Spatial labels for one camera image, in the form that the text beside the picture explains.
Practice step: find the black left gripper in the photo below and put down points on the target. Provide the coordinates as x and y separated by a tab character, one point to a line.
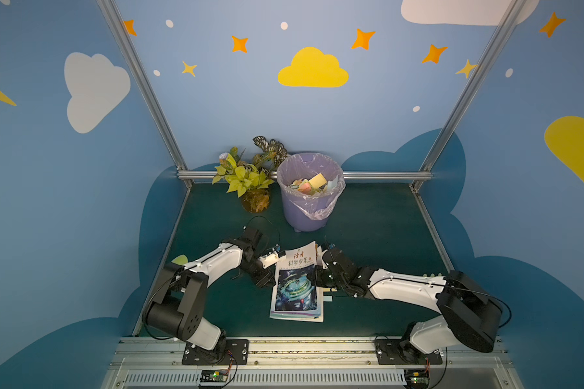
264	275

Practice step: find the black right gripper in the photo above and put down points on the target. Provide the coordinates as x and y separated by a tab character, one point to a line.
329	275

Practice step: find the paperback book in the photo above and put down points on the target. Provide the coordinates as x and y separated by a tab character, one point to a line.
296	295

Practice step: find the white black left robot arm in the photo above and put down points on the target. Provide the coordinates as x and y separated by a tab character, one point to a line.
177	304

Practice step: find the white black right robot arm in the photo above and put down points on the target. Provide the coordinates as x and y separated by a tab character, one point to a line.
468	315

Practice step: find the green toy shovel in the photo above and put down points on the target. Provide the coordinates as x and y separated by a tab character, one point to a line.
180	260

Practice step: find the purple trash bin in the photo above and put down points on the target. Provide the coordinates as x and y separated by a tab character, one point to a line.
311	184

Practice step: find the green potted plant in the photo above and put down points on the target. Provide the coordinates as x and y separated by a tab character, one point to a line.
251	179

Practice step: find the left circuit board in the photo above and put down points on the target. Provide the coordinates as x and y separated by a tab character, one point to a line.
214	377

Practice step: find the circuit board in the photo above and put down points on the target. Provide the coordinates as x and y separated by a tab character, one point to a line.
214	377
416	379

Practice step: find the right circuit board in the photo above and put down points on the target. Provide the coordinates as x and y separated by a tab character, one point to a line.
416	379

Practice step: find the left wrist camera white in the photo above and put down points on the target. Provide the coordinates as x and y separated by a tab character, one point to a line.
271	258

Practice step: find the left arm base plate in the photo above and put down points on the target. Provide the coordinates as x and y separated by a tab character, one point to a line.
224	352

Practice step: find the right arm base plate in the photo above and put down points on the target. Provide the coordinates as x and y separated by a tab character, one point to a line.
400	352

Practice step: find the rear aluminium frame bar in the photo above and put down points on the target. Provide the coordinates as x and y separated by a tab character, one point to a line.
355	175

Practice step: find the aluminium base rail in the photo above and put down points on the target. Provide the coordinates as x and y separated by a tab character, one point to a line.
313	362

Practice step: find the left aluminium frame post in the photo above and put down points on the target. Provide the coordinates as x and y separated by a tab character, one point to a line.
114	20

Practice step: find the aluminium corner frame post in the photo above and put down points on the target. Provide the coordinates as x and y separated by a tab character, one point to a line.
499	39

